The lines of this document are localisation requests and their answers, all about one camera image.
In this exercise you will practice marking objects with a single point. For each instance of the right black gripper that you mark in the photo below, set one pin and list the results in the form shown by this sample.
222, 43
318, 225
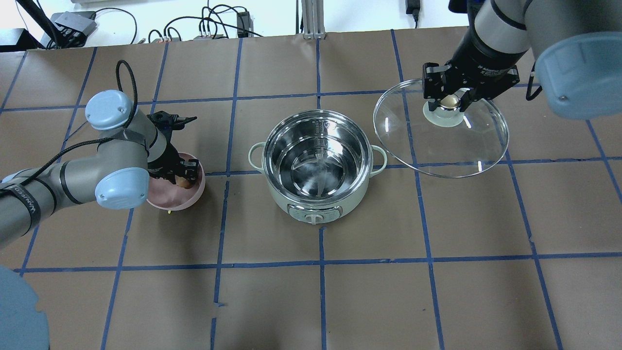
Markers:
486, 59

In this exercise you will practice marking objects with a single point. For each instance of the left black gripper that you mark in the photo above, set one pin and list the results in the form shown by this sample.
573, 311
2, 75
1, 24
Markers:
168, 155

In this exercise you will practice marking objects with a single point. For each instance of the brown egg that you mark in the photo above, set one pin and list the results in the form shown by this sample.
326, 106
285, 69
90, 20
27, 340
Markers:
182, 182

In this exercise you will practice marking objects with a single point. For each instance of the glass pot lid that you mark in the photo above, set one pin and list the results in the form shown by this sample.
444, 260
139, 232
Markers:
446, 142

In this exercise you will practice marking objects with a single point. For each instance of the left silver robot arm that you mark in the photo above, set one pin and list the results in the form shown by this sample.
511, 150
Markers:
132, 148

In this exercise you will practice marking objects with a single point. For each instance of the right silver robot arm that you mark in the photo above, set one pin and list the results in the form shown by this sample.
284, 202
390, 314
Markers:
577, 46

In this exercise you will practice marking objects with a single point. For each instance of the green electric pot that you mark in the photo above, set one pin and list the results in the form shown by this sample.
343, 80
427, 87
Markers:
317, 165

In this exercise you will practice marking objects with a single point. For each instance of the pink bowl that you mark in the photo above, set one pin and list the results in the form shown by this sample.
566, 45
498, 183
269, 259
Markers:
170, 197

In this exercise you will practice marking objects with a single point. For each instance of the grey usb hub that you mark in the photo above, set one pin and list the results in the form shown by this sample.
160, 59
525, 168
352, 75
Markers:
81, 22

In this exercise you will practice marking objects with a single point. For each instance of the aluminium frame post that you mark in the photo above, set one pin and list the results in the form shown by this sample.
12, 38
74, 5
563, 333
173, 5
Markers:
312, 15

